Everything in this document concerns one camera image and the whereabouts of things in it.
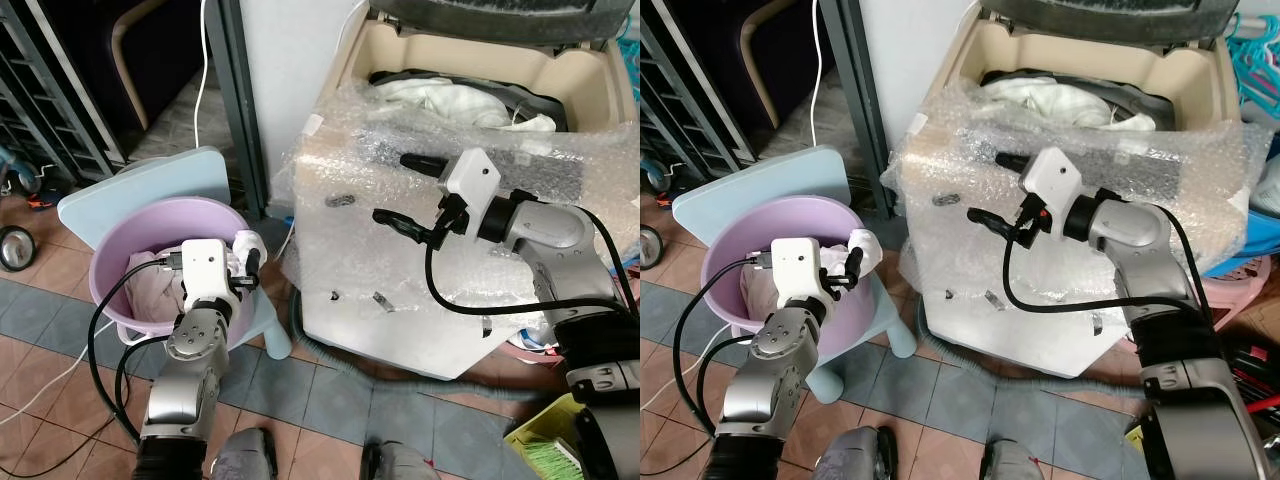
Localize white cloth garment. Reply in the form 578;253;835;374
231;229;269;279
846;228;884;279

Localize pale pink clothes pile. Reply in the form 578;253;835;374
738;250;861;323
124;250;251;323

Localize beige top-load washing machine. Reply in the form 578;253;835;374
890;0;1256;381
285;0;641;383

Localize teal plastic clothes hangers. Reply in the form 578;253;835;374
614;14;641;103
1234;12;1280;133

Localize clear bubble wrap sheet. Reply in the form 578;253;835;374
890;85;1278;381
283;85;641;383

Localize white laundry in washer drum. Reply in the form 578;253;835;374
980;77;1163;132
370;77;557;134

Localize purple plastic basin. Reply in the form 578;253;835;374
699;196;873;352
89;196;264;352

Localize light blue plastic stool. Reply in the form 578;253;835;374
57;146;294;362
671;146;919;389

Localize dark grey washer lid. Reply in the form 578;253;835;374
367;0;617;44
974;0;1238;44

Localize blue toy vehicle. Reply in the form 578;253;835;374
640;152;678;212
0;143;53;212

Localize pink plastic basket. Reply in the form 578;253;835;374
1194;252;1280;338

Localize grey right robot leg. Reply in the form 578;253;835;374
979;440;1047;480
361;440;442;480

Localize dark metal shelf rack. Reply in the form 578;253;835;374
0;0;132;187
640;0;743;178

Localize red and black tools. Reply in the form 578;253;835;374
1222;338;1280;426

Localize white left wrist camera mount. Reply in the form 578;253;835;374
767;238;827;306
178;239;239;308

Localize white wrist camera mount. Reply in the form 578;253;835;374
440;149;501;229
1020;147;1084;229
178;239;239;308
767;238;827;306

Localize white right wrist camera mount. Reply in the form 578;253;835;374
440;149;501;229
1020;147;1084;229

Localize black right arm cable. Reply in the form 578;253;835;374
1002;205;1217;317
423;205;641;320

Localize long black left arm cable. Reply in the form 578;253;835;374
87;255;187;448
671;256;772;443

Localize short black left arm cable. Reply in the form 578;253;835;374
113;335;169;433
696;333;758;433

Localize dark grey door frame post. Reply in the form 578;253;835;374
204;0;268;222
820;0;898;218

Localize white floor cord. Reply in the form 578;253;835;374
640;343;723;413
0;338;143;431

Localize white hanging wall cable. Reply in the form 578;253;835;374
192;0;214;143
811;0;833;138

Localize thin black floor cable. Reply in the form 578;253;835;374
0;415;141;480
640;435;717;479

